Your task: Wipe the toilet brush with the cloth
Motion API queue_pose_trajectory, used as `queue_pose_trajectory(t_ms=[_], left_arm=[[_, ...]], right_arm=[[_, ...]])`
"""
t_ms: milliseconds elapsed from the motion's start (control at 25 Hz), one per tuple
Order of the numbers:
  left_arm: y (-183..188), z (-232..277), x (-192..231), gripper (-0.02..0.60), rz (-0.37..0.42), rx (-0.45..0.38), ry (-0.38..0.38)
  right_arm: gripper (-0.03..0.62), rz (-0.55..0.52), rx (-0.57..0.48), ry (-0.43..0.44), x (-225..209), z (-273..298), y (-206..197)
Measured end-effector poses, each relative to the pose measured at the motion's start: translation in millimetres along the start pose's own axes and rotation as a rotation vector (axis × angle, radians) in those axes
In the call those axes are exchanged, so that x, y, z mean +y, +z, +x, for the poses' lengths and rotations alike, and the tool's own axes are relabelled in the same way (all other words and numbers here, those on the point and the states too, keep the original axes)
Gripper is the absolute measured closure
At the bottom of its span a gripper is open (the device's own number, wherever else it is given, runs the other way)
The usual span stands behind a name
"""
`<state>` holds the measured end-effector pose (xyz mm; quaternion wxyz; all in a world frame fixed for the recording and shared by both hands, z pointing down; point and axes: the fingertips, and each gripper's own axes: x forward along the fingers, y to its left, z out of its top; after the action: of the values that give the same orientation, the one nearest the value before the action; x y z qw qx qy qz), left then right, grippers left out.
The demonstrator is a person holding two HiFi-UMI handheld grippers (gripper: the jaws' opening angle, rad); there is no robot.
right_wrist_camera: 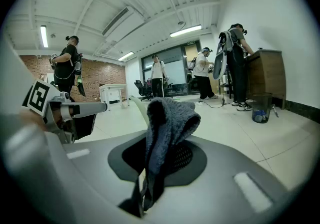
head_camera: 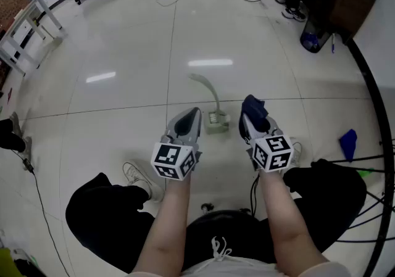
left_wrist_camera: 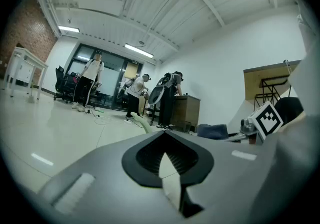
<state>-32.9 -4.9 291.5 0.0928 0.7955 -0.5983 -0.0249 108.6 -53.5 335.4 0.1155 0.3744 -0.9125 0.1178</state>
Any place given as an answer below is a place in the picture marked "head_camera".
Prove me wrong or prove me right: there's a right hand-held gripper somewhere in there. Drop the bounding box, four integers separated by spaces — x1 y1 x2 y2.
242 113 294 174

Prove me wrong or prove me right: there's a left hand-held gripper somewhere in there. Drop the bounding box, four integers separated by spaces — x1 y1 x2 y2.
150 107 204 181

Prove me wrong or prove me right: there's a dark blue cloth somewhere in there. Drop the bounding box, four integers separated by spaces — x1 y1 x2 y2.
238 94 270 144

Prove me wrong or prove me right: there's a person's left forearm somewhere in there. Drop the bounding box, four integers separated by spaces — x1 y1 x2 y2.
131 173 194 277

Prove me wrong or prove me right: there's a person's right forearm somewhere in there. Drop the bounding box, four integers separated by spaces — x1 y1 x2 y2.
257 169 333 273

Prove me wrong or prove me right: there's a person's right white shoe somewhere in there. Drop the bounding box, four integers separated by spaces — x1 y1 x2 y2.
279 141 303 175

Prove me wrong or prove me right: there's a person's white shoe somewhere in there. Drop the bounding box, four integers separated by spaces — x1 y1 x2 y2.
279 141 303 175
122 161 165 203

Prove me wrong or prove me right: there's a person's left white shoe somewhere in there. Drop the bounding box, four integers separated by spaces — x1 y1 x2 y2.
122 161 165 203

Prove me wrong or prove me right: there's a bright blue cloth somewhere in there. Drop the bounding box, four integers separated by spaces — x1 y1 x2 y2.
339 129 358 163

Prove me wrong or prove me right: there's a black tripod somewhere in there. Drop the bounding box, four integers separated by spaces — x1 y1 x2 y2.
311 138 395 242

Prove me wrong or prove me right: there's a person's right leg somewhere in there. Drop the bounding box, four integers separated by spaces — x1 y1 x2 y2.
282 158 368 254

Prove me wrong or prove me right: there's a person's leg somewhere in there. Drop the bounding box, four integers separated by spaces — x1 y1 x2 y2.
282 158 368 254
65 172 157 273

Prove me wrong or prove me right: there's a blue bin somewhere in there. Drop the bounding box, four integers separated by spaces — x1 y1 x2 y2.
299 18 331 54

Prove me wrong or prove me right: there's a black wheeled stool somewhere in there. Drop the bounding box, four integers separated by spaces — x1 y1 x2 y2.
185 202 269 264

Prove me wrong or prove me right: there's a bright green object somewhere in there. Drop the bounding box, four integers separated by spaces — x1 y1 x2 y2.
356 167 376 178

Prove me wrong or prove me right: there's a large black hoop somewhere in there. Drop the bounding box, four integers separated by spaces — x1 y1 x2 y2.
347 38 395 277

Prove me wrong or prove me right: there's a person's left leg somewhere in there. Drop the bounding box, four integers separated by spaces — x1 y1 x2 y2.
65 172 157 273

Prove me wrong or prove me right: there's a person's white shirt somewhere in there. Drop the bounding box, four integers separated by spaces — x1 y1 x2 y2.
128 255 352 277

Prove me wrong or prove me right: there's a brown wooden cabinet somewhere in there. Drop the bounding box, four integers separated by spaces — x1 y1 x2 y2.
305 0 379 42

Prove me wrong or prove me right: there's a white metal rack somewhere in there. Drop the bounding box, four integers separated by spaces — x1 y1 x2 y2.
0 0 64 76

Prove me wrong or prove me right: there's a black bag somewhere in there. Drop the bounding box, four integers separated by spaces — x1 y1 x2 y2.
14 258 47 277

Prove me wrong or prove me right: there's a yellow-green object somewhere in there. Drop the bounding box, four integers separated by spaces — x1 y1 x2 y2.
0 247 24 277

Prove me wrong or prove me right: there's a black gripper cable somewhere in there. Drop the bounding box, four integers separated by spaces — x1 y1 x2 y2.
249 173 262 218

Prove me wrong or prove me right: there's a white drawstring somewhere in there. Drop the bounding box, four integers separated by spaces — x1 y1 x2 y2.
191 236 254 272

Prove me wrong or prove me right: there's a black power adapter with cable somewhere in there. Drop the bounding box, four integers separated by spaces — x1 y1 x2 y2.
23 158 72 277

